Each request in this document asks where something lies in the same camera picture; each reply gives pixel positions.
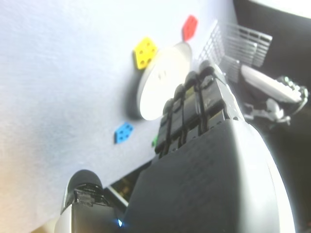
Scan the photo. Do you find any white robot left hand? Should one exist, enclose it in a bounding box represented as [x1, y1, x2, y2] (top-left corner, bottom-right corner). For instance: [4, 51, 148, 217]
[53, 60, 284, 233]

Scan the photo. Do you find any white ceramic bowl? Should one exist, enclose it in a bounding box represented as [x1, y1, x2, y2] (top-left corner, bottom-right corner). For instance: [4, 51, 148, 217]
[139, 41, 193, 121]

